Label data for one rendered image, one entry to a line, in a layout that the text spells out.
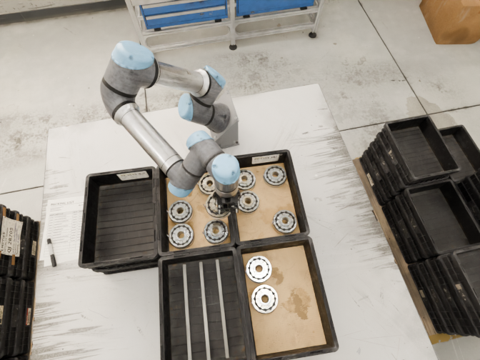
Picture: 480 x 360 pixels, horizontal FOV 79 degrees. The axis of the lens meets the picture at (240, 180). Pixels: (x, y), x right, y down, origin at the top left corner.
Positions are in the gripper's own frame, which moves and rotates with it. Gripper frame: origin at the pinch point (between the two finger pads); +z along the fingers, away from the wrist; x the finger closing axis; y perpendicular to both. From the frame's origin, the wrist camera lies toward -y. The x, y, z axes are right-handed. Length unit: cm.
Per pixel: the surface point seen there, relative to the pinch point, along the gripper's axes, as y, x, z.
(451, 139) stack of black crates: -62, 167, 71
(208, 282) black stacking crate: 26.4, -9.3, 18.6
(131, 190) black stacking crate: -17, -43, 20
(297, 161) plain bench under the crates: -32, 39, 31
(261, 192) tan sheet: -10.6, 16.0, 18.1
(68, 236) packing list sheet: -1, -76, 33
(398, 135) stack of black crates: -56, 114, 50
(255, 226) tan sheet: 4.9, 11.7, 18.0
